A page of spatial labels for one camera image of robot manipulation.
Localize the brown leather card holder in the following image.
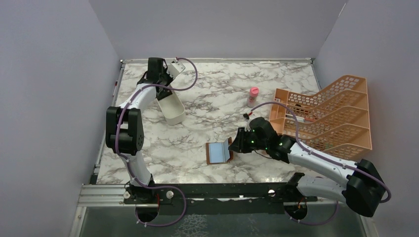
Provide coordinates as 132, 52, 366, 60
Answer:
206, 137, 234, 165

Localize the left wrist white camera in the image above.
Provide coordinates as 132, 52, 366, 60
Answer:
167, 61, 185, 79

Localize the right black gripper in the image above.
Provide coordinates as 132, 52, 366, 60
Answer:
228, 127, 268, 154

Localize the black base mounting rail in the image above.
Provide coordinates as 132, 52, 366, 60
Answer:
123, 173, 318, 221

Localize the white oblong plastic tray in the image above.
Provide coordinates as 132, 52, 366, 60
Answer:
154, 70, 187, 126

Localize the pink small bottle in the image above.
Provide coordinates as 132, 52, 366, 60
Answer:
247, 87, 259, 107

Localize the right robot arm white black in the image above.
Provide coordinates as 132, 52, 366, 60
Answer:
228, 117, 387, 217

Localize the aluminium table frame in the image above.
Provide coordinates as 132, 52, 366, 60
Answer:
80, 60, 368, 237

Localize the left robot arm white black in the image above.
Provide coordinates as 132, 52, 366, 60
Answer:
105, 57, 167, 203

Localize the orange plastic file organizer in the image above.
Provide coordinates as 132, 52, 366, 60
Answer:
269, 75, 372, 160

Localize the purple cable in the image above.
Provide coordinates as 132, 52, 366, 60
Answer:
116, 57, 199, 228
244, 101, 392, 203

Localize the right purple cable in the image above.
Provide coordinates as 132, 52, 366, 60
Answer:
244, 101, 392, 203

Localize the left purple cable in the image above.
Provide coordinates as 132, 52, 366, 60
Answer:
116, 57, 199, 228

